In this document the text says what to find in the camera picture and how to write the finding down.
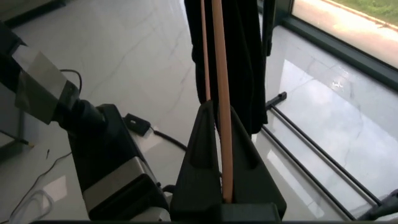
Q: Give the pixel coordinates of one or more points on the pink clothes hanger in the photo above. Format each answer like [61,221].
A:
[224,93]

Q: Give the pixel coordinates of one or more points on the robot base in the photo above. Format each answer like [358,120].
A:
[118,174]

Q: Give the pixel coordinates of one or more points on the window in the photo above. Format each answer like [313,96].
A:
[342,53]

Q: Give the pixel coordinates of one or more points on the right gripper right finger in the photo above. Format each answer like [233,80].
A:
[255,186]

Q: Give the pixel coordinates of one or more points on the black garment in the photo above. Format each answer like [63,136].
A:
[245,62]

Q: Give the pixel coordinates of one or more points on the black clothes rack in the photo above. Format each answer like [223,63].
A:
[311,149]

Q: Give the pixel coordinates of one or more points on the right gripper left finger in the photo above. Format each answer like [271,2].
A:
[196,186]

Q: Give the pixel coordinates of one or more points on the black power adapter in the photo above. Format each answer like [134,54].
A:
[136,124]

